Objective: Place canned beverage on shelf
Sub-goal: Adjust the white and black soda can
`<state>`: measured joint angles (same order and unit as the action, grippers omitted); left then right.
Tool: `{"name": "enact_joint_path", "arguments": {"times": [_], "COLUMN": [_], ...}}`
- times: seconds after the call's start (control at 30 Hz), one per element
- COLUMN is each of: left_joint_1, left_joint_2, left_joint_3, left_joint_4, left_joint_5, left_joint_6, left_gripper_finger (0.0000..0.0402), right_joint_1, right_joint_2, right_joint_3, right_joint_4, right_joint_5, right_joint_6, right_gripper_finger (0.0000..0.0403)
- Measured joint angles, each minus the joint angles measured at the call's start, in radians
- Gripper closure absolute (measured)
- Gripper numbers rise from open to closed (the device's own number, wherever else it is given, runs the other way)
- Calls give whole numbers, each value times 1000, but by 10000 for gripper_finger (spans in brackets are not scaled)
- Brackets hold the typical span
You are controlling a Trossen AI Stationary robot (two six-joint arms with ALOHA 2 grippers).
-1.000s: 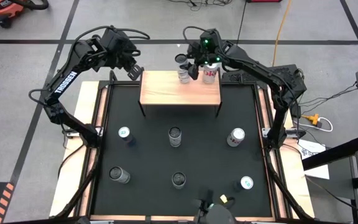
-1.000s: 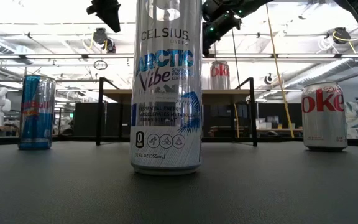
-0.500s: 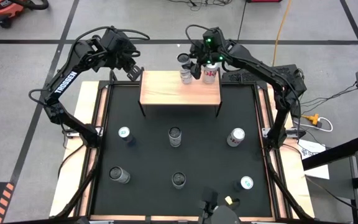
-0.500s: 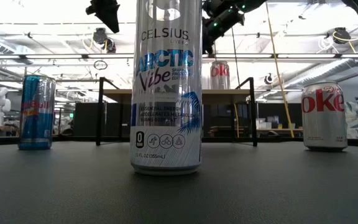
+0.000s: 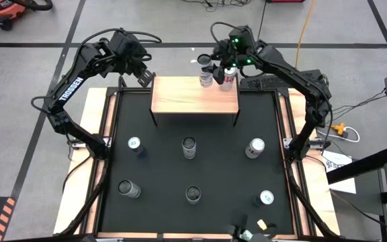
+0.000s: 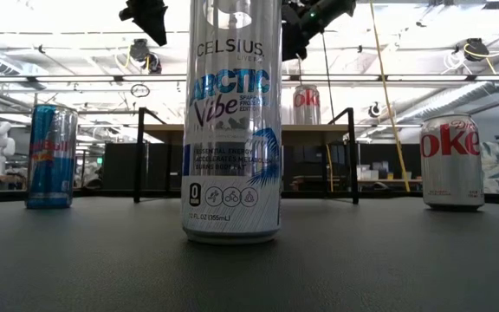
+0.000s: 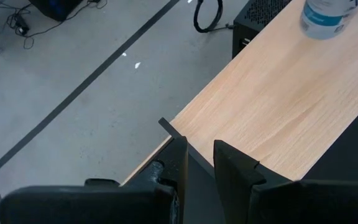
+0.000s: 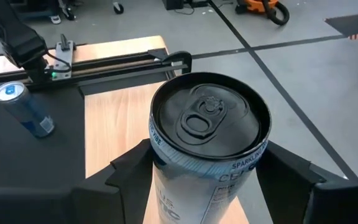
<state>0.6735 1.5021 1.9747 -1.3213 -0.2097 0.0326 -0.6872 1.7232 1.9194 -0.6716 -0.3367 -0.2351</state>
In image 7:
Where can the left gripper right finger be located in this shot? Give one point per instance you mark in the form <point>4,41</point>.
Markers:
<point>306,205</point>

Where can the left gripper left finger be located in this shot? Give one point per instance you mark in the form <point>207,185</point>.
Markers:
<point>89,205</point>

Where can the white Celsius can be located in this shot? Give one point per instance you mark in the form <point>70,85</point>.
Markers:
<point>322,18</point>

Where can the black perforated computer case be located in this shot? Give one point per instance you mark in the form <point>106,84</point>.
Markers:
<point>253,21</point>

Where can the black floor equipment box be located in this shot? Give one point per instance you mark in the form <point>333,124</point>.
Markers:
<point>54,9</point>

